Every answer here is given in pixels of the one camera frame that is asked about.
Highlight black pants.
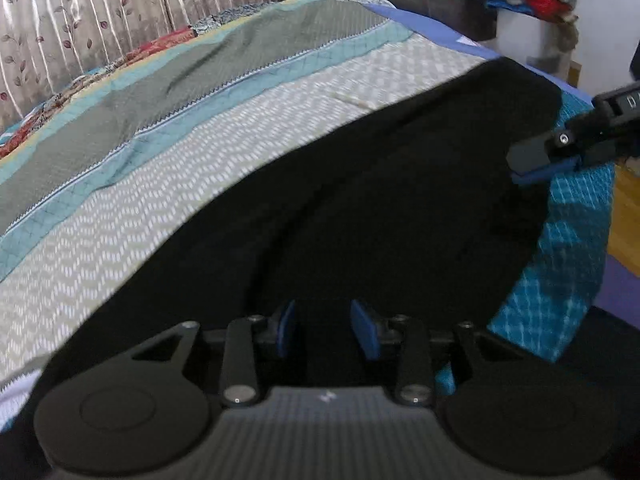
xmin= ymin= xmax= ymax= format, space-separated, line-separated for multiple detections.
xmin=36 ymin=58 xmax=562 ymax=394

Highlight patterned teal grey bedsheet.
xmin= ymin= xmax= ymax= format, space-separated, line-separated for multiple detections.
xmin=1 ymin=0 xmax=614 ymax=430

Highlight floral beige curtain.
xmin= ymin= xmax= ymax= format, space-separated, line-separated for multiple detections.
xmin=1 ymin=0 xmax=271 ymax=130

